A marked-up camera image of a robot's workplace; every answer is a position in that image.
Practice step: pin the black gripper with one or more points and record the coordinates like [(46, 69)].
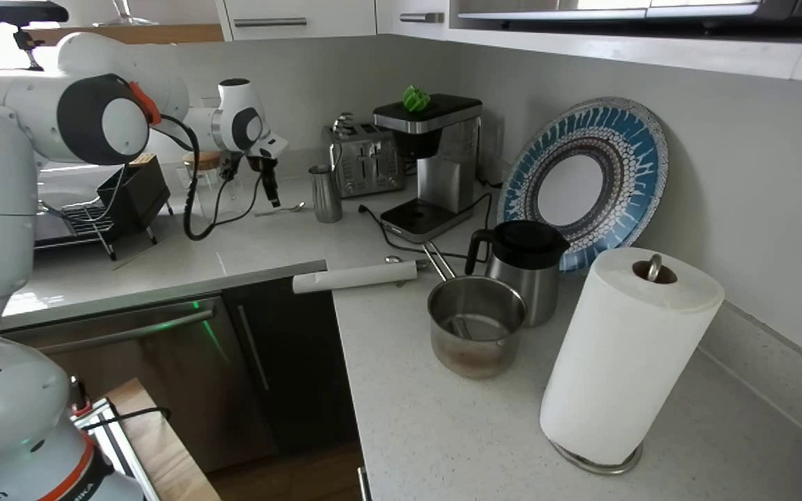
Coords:
[(264, 167)]

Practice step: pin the metal spoon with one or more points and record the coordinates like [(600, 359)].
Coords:
[(291, 208)]

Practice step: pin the clear jar with wooden lid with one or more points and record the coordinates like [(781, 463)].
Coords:
[(203, 185)]

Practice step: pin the small steel cup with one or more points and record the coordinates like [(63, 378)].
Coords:
[(323, 197)]

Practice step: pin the black utensil holder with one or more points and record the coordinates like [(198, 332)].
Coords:
[(136, 194)]

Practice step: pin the small metal object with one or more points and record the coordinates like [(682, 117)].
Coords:
[(390, 258)]

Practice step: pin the small green object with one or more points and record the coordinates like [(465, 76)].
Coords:
[(416, 97)]

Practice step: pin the white upper cabinet door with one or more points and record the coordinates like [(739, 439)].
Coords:
[(298, 16), (411, 15)]

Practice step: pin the dark cabinet door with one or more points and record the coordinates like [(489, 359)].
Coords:
[(291, 370)]

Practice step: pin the metal tongs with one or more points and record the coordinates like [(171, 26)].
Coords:
[(437, 261)]

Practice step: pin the black and steel coffee maker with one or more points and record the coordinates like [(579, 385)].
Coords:
[(447, 147)]

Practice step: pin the wooden shelf board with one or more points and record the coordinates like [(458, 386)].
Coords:
[(139, 33)]

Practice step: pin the metal dish rack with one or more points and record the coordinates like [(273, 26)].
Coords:
[(68, 226)]

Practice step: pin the steel dishwasher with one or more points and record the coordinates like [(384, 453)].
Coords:
[(139, 370)]

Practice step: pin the steel carafe with black lid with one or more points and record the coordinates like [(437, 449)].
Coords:
[(529, 279)]

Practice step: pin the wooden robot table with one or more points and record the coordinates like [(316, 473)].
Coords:
[(160, 453)]

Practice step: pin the blue and white patterned plate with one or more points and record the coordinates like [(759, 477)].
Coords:
[(568, 190)]

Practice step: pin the black chair armrest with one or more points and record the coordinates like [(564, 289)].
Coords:
[(7, 12)]

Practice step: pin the metal paper towel holder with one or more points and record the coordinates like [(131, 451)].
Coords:
[(653, 267)]

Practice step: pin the white paper towel roll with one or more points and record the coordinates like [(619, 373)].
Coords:
[(624, 363)]

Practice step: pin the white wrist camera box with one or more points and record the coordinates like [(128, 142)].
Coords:
[(271, 144)]

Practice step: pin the white open wall shelf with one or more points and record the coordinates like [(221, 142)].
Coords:
[(660, 46)]

